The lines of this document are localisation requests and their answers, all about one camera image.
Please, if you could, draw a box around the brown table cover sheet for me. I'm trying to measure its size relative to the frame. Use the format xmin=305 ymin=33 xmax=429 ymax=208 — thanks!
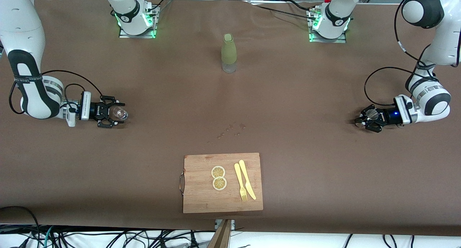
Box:
xmin=0 ymin=0 xmax=461 ymax=237

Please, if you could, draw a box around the wooden cutting board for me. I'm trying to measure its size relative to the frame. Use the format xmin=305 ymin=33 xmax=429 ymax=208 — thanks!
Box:
xmin=179 ymin=153 xmax=264 ymax=214

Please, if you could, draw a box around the wooden post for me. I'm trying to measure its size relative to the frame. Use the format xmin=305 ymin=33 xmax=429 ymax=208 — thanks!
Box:
xmin=207 ymin=220 xmax=233 ymax=248

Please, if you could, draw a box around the yellow plastic fork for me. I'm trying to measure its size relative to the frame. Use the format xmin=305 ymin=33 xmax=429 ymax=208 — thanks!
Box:
xmin=234 ymin=163 xmax=248 ymax=202

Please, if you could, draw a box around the teal cable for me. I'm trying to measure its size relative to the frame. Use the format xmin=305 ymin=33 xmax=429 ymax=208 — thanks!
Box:
xmin=42 ymin=226 xmax=55 ymax=248

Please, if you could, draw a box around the yellow plastic knife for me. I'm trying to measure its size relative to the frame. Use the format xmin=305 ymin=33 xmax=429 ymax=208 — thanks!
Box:
xmin=239 ymin=160 xmax=257 ymax=200

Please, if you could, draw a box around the steel jigger measuring cup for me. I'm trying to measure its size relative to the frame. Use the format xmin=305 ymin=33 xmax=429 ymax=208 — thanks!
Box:
xmin=355 ymin=109 xmax=379 ymax=128

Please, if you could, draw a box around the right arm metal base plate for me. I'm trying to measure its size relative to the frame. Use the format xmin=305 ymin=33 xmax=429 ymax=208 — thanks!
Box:
xmin=118 ymin=4 xmax=159 ymax=39

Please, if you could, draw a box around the green sleeved glass bottle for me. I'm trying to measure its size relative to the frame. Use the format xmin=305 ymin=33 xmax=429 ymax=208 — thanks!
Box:
xmin=221 ymin=33 xmax=238 ymax=73

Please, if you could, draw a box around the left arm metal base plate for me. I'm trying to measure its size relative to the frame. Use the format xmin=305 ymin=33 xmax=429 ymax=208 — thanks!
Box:
xmin=308 ymin=7 xmax=348 ymax=44

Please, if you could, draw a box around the black power cable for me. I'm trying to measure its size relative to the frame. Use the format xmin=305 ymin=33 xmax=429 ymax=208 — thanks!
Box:
xmin=249 ymin=0 xmax=317 ymax=20

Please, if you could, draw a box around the black floor cable loop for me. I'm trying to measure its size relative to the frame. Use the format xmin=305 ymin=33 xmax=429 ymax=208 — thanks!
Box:
xmin=0 ymin=206 xmax=41 ymax=248

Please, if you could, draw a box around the small metal bracket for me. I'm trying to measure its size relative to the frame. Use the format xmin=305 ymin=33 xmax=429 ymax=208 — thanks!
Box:
xmin=215 ymin=219 xmax=236 ymax=230

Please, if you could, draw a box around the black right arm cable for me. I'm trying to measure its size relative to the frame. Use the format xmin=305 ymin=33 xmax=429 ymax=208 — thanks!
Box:
xmin=9 ymin=69 xmax=103 ymax=115

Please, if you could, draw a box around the clear glass cup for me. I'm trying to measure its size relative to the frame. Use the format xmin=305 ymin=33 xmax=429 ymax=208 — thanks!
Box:
xmin=112 ymin=107 xmax=129 ymax=121

